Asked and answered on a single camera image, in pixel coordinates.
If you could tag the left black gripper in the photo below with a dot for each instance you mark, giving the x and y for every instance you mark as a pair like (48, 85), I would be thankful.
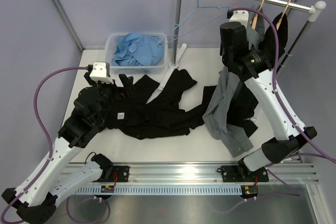
(121, 92)

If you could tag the light blue shirt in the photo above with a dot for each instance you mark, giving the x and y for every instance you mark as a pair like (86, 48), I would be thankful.
(137, 50)

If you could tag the black shirt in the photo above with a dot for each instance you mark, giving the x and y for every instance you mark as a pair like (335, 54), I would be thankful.
(275, 40)
(138, 117)

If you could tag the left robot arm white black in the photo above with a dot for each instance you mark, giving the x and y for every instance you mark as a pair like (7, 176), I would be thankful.
(37, 198)

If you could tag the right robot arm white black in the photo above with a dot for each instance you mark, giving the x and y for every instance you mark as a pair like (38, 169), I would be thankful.
(290, 133)

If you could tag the grey shirt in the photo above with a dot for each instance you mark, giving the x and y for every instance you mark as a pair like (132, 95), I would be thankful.
(227, 117)

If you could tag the black shirt on wooden hanger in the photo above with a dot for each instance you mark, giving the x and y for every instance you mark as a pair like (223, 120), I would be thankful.
(275, 40)

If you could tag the wooden hanger with grey shirt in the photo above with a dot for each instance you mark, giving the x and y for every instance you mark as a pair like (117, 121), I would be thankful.
(255, 18)

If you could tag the wooden hanger with black shirt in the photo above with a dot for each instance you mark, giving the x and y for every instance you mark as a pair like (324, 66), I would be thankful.
(282, 15)

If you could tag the white plastic basket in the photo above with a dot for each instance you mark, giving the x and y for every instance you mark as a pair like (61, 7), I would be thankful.
(109, 51)

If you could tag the metal clothes rack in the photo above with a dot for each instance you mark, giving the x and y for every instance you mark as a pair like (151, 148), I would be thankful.
(313, 11)

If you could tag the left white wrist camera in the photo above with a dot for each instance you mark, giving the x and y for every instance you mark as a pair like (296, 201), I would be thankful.
(98, 72)

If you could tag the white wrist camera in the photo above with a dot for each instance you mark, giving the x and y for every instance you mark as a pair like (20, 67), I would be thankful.
(241, 16)
(98, 72)

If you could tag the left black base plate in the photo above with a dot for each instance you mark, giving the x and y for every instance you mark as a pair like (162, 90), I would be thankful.
(120, 173)

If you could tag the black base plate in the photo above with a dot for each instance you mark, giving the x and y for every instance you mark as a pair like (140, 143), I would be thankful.
(120, 173)
(239, 174)

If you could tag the aluminium mounting rail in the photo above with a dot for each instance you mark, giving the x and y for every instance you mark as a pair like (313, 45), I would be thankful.
(206, 174)

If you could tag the white slotted cable duct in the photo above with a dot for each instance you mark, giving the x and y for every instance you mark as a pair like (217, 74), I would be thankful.
(159, 190)

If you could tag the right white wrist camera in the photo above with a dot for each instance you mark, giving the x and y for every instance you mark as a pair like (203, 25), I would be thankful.
(241, 16)

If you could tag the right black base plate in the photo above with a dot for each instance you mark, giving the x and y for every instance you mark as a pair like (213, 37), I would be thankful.
(239, 174)

